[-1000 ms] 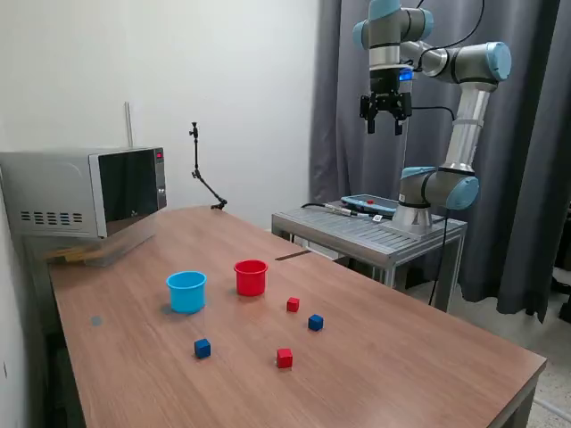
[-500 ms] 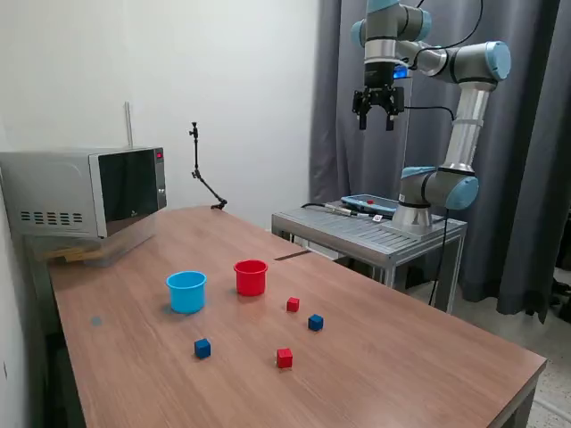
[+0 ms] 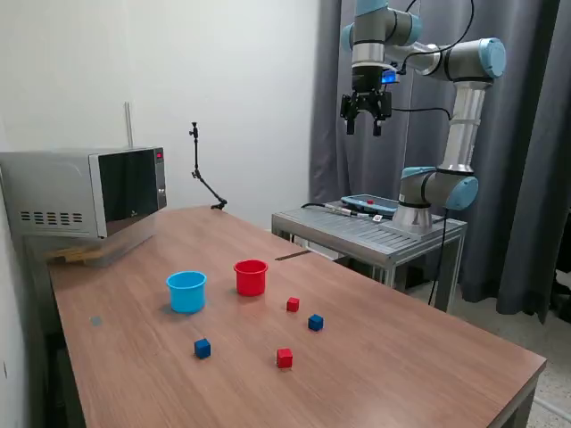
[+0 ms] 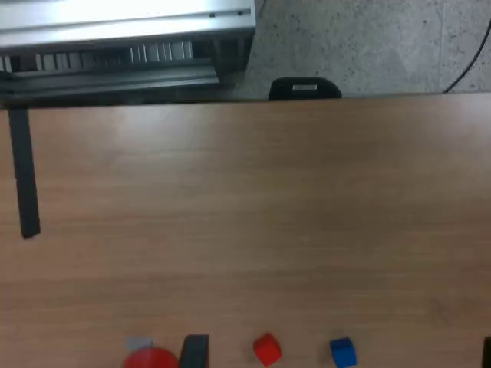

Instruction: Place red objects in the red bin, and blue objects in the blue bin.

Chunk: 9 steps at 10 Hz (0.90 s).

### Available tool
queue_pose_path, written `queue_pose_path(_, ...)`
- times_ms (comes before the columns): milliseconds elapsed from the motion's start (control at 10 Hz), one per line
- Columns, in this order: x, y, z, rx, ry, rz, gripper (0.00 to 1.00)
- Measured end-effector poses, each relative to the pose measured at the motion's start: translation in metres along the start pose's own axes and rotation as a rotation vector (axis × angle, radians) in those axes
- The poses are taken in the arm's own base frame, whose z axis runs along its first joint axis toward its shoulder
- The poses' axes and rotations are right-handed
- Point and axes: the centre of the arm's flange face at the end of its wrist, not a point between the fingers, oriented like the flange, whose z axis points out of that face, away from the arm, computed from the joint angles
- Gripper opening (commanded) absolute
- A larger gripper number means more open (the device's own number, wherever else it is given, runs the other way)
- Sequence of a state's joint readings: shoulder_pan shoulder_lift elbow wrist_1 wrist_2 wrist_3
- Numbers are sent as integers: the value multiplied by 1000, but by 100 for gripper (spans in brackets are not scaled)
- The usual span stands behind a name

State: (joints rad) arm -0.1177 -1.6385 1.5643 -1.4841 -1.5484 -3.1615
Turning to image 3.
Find pendant cable with silver connector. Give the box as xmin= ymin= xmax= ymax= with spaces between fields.
xmin=301 ymin=202 xmax=380 ymax=219

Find silver microwave oven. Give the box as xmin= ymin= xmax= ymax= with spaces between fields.
xmin=0 ymin=145 xmax=169 ymax=241

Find grey curtain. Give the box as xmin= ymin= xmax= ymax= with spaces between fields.
xmin=309 ymin=0 xmax=571 ymax=325

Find white wall pipe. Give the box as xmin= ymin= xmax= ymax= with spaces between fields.
xmin=123 ymin=101 xmax=135 ymax=149

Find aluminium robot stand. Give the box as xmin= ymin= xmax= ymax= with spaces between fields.
xmin=270 ymin=205 xmax=468 ymax=313

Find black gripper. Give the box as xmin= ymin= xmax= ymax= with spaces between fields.
xmin=341 ymin=64 xmax=393 ymax=137

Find teach pendant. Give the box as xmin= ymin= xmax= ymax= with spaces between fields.
xmin=341 ymin=193 xmax=398 ymax=214

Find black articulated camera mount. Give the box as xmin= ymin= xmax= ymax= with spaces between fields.
xmin=186 ymin=120 xmax=228 ymax=211

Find white floor cable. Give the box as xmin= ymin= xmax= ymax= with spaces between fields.
xmin=534 ymin=395 xmax=571 ymax=415

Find red plastic bin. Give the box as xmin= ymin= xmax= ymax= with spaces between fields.
xmin=233 ymin=259 xmax=269 ymax=298

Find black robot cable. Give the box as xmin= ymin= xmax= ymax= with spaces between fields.
xmin=386 ymin=0 xmax=476 ymax=121

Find black hanging cable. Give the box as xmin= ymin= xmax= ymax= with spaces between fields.
xmin=429 ymin=208 xmax=450 ymax=307

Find wooden sticks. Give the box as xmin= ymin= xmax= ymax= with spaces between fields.
xmin=46 ymin=247 xmax=104 ymax=265

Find blue plastic bin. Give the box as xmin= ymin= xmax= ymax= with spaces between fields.
xmin=165 ymin=269 xmax=208 ymax=315

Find dark furniture piece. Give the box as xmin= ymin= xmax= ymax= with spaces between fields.
xmin=551 ymin=256 xmax=571 ymax=320

